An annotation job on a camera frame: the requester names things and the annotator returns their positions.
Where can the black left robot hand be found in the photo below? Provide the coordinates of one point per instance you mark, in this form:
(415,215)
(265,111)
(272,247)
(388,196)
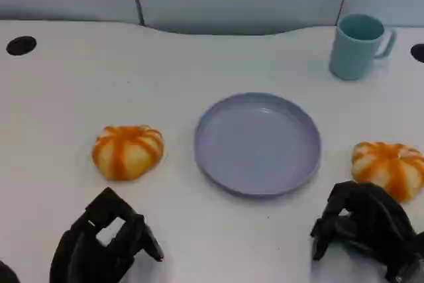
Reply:
(83,250)

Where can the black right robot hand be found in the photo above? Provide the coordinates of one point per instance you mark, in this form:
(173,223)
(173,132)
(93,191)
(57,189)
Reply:
(381,223)

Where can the orange and white bread roll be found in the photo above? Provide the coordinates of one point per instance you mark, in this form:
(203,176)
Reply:
(387,163)
(127,153)

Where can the lilac plate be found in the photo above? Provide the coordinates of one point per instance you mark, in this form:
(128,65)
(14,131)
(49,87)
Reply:
(258,147)

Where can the pale green mug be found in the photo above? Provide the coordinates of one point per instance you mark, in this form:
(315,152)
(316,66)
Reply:
(352,57)

